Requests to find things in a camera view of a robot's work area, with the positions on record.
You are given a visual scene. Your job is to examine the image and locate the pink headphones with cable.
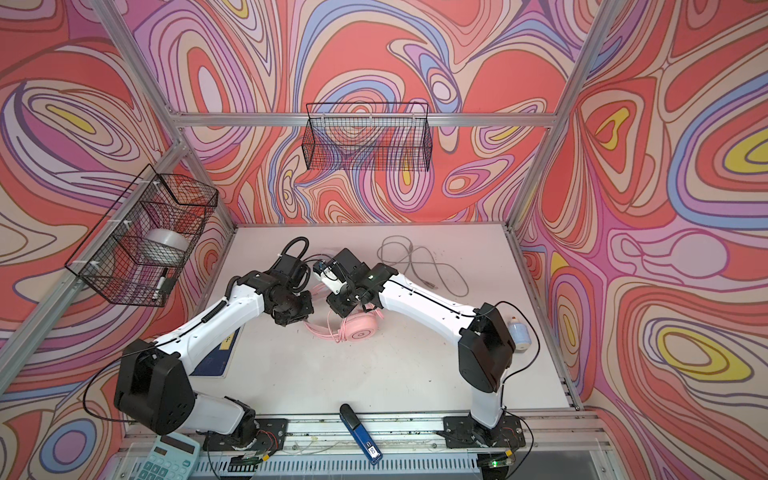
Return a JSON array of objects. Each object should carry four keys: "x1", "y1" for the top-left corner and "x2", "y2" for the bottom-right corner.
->
[{"x1": 304, "y1": 304, "x2": 384, "y2": 343}]

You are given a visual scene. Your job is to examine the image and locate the white headphones with grey cable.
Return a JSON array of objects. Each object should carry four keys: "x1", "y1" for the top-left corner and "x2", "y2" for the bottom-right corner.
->
[{"x1": 305, "y1": 235, "x2": 470, "y2": 299}]

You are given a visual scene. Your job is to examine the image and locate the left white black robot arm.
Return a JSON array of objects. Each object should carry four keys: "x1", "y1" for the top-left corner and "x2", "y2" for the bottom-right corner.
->
[{"x1": 114, "y1": 253, "x2": 313, "y2": 450}]

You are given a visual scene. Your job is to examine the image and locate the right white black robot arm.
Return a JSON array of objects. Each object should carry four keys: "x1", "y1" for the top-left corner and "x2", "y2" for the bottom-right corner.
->
[{"x1": 312, "y1": 248, "x2": 516, "y2": 447}]

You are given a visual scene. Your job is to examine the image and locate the dark blue notebook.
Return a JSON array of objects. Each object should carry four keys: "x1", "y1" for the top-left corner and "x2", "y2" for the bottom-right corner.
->
[{"x1": 191, "y1": 330, "x2": 240, "y2": 378}]

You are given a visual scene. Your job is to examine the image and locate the white tape roll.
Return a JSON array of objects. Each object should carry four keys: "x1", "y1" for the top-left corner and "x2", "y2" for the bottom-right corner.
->
[{"x1": 140, "y1": 228, "x2": 190, "y2": 267}]

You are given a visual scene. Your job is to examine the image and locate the blue black stapler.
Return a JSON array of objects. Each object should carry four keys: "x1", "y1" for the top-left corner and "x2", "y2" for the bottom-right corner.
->
[{"x1": 339, "y1": 403, "x2": 383, "y2": 465}]

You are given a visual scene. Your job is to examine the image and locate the small white bottle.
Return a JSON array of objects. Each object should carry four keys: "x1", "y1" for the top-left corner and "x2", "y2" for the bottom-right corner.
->
[{"x1": 507, "y1": 318, "x2": 532, "y2": 352}]

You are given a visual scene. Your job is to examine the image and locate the light green calculator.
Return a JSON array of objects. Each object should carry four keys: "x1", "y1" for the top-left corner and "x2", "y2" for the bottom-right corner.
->
[{"x1": 131, "y1": 433, "x2": 201, "y2": 480}]

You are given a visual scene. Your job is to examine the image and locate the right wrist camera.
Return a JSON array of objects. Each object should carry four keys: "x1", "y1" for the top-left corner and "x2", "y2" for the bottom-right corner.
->
[{"x1": 312, "y1": 261, "x2": 343, "y2": 294}]

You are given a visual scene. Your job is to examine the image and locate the black wire basket back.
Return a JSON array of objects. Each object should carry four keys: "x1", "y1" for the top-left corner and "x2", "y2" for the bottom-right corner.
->
[{"x1": 301, "y1": 101, "x2": 433, "y2": 172}]

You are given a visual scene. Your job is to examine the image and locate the black wire basket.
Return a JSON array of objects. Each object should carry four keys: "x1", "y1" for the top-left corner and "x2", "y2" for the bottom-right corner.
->
[
  {"x1": 65, "y1": 166, "x2": 219, "y2": 308},
  {"x1": 301, "y1": 101, "x2": 433, "y2": 172}
]

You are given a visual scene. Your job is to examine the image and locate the black wire basket left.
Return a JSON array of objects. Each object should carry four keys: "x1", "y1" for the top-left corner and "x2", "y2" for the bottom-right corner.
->
[{"x1": 65, "y1": 166, "x2": 219, "y2": 308}]

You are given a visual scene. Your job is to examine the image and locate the aluminium front rail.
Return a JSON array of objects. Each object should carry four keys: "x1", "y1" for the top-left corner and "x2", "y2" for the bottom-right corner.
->
[{"x1": 104, "y1": 411, "x2": 627, "y2": 479}]

